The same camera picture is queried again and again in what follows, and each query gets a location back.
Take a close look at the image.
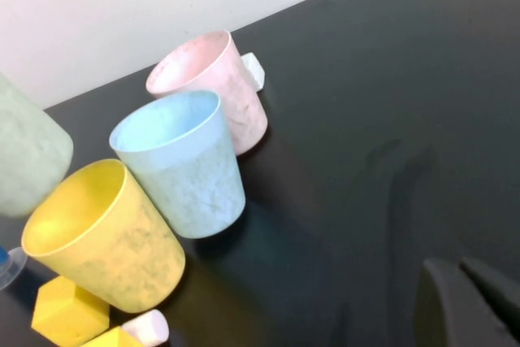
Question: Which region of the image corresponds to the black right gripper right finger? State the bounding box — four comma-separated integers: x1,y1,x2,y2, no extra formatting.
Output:
458,256,520,326

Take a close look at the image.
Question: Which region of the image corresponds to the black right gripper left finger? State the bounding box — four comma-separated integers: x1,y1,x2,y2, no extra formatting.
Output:
414,259,511,347

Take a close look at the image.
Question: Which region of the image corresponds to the light blue plastic cup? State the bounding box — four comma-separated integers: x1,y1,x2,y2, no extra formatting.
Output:
108,89,247,240

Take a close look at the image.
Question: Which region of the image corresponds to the pink plastic cup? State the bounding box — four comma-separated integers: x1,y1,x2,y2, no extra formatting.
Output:
145,29,270,157

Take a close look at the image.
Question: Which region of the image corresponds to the green plastic cup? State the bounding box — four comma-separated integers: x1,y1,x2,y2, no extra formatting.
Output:
0,72,76,219

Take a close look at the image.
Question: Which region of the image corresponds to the white green glue stick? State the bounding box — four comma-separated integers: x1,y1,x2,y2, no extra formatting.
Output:
120,309,170,345

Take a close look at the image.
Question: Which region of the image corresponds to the white cube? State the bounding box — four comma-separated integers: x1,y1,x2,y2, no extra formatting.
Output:
240,52,267,93

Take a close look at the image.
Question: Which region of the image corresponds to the yellow plastic cup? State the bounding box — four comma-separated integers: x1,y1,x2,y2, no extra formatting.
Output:
20,158,187,314

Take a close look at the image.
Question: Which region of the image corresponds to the yellow cube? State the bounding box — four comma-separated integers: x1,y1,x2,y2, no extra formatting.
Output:
31,275,111,345
76,325,144,347

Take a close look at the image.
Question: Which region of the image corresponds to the blue taped clear measuring glass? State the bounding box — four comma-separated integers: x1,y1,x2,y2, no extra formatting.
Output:
0,245,29,293

